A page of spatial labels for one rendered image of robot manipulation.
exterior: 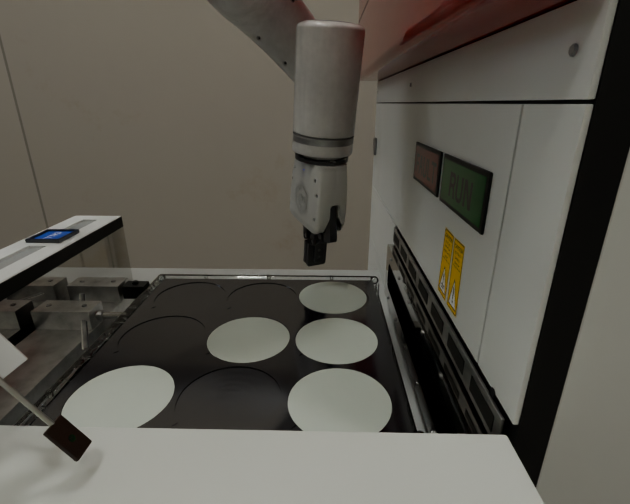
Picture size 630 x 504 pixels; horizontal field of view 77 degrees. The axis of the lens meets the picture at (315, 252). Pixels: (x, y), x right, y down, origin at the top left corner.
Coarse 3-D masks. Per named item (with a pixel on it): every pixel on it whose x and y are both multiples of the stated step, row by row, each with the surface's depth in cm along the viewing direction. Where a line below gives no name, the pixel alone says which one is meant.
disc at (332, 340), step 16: (320, 320) 53; (336, 320) 53; (352, 320) 53; (304, 336) 49; (320, 336) 49; (336, 336) 49; (352, 336) 49; (368, 336) 49; (304, 352) 46; (320, 352) 46; (336, 352) 46; (352, 352) 46; (368, 352) 46
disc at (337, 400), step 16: (336, 368) 43; (304, 384) 41; (320, 384) 41; (336, 384) 41; (352, 384) 41; (368, 384) 41; (288, 400) 38; (304, 400) 38; (320, 400) 38; (336, 400) 38; (352, 400) 38; (368, 400) 38; (384, 400) 38; (304, 416) 36; (320, 416) 36; (336, 416) 36; (352, 416) 36; (368, 416) 36; (384, 416) 36
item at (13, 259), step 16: (64, 224) 73; (80, 224) 75; (96, 224) 73; (64, 240) 65; (0, 256) 58; (16, 256) 59; (32, 256) 58; (48, 256) 58; (0, 272) 52; (16, 272) 52
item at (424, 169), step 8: (416, 152) 52; (424, 152) 47; (432, 152) 44; (416, 160) 52; (424, 160) 47; (432, 160) 44; (416, 168) 52; (424, 168) 47; (432, 168) 44; (416, 176) 51; (424, 176) 47; (432, 176) 44; (432, 184) 44
